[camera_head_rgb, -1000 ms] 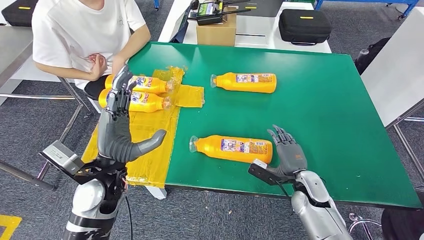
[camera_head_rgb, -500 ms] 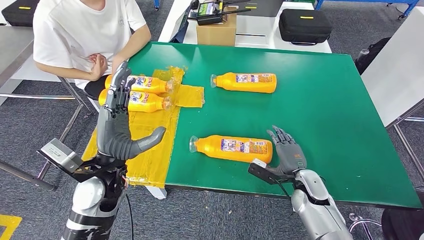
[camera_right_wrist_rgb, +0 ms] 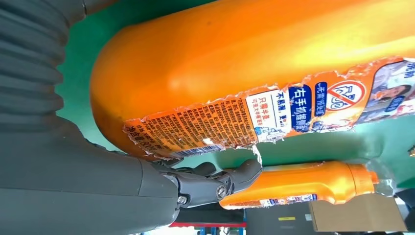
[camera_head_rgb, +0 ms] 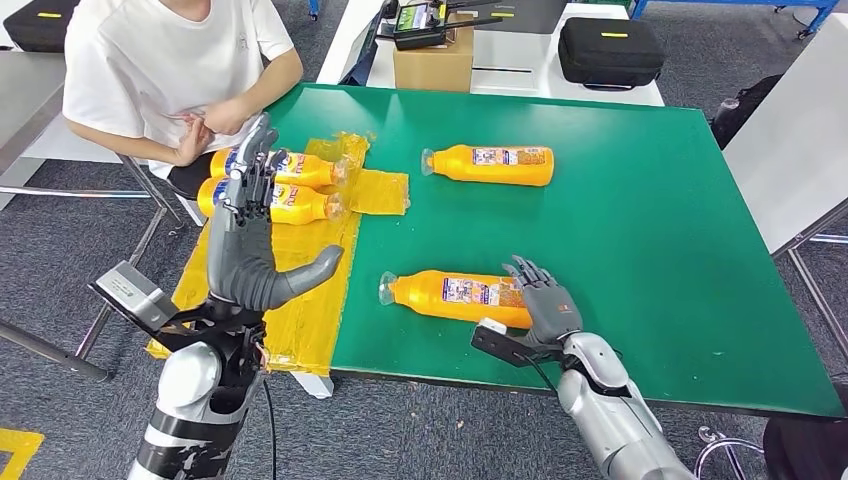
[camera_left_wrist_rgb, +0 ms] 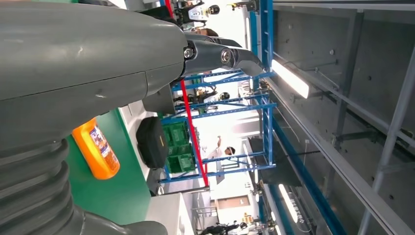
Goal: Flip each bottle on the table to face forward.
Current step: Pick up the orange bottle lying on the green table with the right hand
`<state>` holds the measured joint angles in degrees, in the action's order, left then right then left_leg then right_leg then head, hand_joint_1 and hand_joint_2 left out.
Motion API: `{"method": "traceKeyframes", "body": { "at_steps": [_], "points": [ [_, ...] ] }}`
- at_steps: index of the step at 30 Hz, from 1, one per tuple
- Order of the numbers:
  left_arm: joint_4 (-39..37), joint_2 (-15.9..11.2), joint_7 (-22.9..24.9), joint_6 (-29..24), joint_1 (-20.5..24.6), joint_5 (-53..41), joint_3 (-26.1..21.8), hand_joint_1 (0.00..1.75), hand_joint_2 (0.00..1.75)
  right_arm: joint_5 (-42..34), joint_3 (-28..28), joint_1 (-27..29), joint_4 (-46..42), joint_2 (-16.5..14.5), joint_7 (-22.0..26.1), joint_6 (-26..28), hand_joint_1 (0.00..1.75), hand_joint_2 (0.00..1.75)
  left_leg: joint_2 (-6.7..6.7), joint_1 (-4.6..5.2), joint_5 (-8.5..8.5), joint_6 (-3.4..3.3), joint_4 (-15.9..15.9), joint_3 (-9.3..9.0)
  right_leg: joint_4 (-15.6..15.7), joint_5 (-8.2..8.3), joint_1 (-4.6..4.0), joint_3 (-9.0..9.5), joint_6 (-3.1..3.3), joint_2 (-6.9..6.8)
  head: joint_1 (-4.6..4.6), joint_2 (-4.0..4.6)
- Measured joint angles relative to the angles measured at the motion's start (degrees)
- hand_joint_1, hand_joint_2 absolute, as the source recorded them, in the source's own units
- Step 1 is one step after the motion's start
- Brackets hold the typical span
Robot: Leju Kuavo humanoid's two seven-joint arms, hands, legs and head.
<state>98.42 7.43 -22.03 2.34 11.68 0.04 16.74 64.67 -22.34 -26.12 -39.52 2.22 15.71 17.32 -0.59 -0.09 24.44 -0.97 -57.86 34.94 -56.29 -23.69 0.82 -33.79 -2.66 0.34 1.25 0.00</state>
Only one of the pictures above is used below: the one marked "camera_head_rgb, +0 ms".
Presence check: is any person's right hand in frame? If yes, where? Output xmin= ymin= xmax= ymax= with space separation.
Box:
xmin=172 ymin=113 xmax=215 ymax=169

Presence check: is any person's left hand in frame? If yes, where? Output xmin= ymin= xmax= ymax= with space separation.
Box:
xmin=197 ymin=95 xmax=258 ymax=138

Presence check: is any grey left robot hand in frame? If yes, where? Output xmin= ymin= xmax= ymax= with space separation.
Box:
xmin=206 ymin=111 xmax=346 ymax=313

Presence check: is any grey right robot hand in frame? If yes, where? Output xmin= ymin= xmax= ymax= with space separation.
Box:
xmin=500 ymin=254 xmax=585 ymax=348

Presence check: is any orange detergent bottle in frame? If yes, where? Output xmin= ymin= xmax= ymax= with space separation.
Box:
xmin=420 ymin=143 xmax=556 ymax=188
xmin=196 ymin=176 xmax=347 ymax=227
xmin=378 ymin=268 xmax=535 ymax=331
xmin=209 ymin=148 xmax=350 ymax=189

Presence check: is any yellow tape patch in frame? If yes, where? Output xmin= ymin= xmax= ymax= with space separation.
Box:
xmin=145 ymin=132 xmax=412 ymax=379

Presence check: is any person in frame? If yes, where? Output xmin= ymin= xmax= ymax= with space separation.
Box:
xmin=61 ymin=0 xmax=306 ymax=181

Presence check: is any white table leg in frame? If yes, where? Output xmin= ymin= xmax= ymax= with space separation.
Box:
xmin=290 ymin=370 xmax=336 ymax=401

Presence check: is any dark blue folded device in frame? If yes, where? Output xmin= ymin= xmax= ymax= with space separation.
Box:
xmin=339 ymin=3 xmax=386 ymax=87

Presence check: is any grey metal table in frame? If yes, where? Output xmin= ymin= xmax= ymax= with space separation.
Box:
xmin=0 ymin=51 xmax=183 ymax=384

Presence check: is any black carrying case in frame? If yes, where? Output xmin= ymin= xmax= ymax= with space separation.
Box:
xmin=557 ymin=17 xmax=666 ymax=92
xmin=1 ymin=0 xmax=82 ymax=54

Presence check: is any brown cardboard box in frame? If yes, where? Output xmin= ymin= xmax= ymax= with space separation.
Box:
xmin=392 ymin=13 xmax=476 ymax=93

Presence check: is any black remote controller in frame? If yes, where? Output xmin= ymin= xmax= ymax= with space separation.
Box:
xmin=380 ymin=0 xmax=505 ymax=53

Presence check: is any white table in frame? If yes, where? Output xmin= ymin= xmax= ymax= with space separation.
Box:
xmin=722 ymin=14 xmax=848 ymax=369
xmin=316 ymin=0 xmax=665 ymax=107

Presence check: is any black bag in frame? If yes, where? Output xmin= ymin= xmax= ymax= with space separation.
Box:
xmin=708 ymin=74 xmax=784 ymax=151

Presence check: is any black stool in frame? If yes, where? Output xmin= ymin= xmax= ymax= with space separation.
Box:
xmin=692 ymin=380 xmax=848 ymax=480

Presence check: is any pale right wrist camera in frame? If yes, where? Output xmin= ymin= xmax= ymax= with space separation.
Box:
xmin=470 ymin=317 xmax=564 ymax=369

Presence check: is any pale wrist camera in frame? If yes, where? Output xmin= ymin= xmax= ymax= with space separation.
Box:
xmin=470 ymin=317 xmax=564 ymax=369
xmin=87 ymin=260 xmax=180 ymax=333

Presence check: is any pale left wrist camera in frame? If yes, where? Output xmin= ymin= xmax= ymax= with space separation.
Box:
xmin=87 ymin=260 xmax=180 ymax=333

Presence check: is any black cable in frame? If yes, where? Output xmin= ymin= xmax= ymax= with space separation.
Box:
xmin=263 ymin=377 xmax=280 ymax=480

